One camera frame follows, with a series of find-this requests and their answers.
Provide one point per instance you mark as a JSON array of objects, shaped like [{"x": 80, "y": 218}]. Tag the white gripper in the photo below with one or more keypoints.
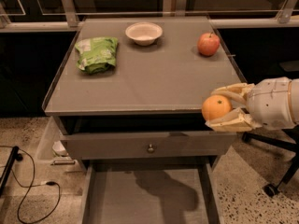
[{"x": 270, "y": 103}]

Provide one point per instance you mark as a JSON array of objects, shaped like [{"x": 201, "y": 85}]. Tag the orange fruit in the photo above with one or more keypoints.
[{"x": 216, "y": 106}]

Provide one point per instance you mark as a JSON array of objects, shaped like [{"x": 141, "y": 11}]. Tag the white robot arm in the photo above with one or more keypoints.
[{"x": 294, "y": 102}]

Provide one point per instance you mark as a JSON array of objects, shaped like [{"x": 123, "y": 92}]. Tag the grey top drawer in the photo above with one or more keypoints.
[{"x": 99, "y": 146}]

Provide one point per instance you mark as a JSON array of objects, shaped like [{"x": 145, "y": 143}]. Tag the grey drawer cabinet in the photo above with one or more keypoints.
[{"x": 158, "y": 88}]

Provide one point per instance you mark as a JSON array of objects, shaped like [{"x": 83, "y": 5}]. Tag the grey open middle drawer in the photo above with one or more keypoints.
[{"x": 143, "y": 193}]

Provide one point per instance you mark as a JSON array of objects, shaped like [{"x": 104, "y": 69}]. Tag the black office chair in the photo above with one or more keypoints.
[{"x": 291, "y": 68}]

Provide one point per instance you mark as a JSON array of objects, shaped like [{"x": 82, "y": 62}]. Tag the red apple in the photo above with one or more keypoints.
[{"x": 208, "y": 44}]

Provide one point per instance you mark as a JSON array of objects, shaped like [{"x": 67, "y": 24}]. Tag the white paper bowl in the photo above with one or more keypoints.
[{"x": 144, "y": 33}]

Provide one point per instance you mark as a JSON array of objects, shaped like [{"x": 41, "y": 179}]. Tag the green chip bag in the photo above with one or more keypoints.
[{"x": 97, "y": 54}]

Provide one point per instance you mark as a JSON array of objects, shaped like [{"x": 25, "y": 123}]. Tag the black stand leg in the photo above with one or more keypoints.
[{"x": 14, "y": 155}]

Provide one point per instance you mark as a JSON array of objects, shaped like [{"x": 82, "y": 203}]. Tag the metal window bracket right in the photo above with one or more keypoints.
[{"x": 285, "y": 13}]

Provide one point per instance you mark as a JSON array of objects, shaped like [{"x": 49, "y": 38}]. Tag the metal window bracket left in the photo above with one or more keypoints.
[{"x": 70, "y": 13}]

